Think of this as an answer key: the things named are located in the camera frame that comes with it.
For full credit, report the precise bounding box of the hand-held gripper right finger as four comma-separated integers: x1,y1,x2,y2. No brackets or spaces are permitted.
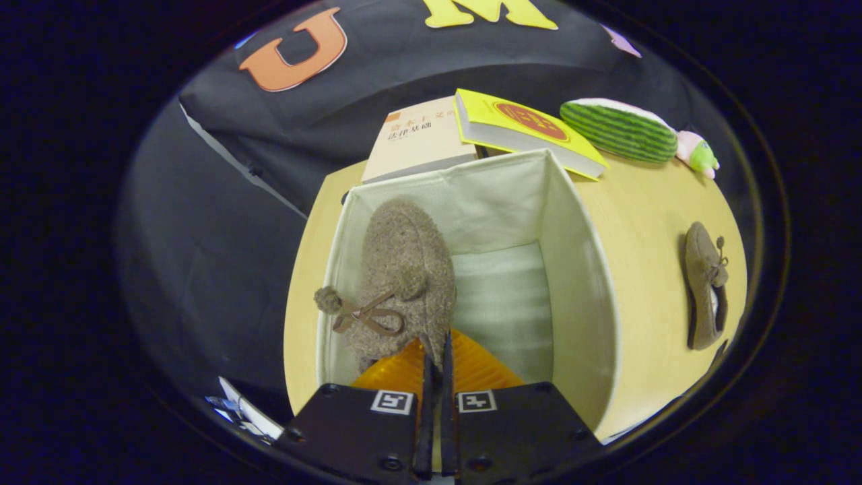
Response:
441,328,603,482

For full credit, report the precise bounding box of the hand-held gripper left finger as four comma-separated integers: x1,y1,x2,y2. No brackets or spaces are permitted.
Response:
273,337,436,482

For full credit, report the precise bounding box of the white fabric storage box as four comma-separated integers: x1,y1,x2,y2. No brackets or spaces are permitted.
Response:
317,148,617,439

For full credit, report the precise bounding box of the brown fuzzy shoe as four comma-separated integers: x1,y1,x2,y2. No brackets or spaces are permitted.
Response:
684,222,730,351
314,197,457,375

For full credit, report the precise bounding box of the blue white printed packet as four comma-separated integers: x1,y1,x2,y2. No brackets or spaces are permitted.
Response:
205,376,284,444

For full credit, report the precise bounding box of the beige book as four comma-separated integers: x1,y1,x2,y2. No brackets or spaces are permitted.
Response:
362,96,479,185

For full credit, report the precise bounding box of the yellow book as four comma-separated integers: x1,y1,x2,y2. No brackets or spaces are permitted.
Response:
455,88,609,181

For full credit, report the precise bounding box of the watermelon slice plush toy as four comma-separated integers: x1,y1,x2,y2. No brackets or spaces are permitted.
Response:
560,98,679,164

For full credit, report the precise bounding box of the pink and green plush toy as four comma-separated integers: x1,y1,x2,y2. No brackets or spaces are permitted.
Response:
675,130,720,179

